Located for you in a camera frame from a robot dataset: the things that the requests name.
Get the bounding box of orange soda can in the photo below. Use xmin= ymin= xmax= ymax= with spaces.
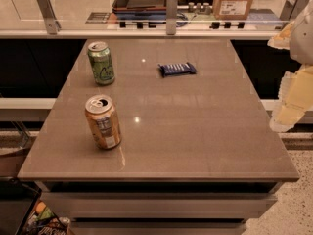
xmin=85 ymin=94 xmax=121 ymax=150

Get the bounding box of cardboard box with label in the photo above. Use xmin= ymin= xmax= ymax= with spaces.
xmin=212 ymin=0 xmax=253 ymax=20

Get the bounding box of left metal glass bracket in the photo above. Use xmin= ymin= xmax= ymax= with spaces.
xmin=36 ymin=0 xmax=61 ymax=35

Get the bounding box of upper white drawer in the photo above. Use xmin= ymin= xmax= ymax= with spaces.
xmin=42 ymin=193 xmax=277 ymax=219

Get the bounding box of snack bag basket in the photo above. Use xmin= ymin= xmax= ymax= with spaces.
xmin=15 ymin=188 xmax=75 ymax=235

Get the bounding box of middle metal glass bracket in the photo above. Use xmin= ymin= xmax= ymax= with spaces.
xmin=166 ymin=0 xmax=178 ymax=35

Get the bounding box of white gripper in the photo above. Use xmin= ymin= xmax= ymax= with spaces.
xmin=267 ymin=0 xmax=313 ymax=132

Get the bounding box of blue snack bar wrapper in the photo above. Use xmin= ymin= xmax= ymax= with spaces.
xmin=158 ymin=62 xmax=197 ymax=77

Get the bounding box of green soda can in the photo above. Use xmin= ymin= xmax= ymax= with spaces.
xmin=88 ymin=41 xmax=115 ymax=85

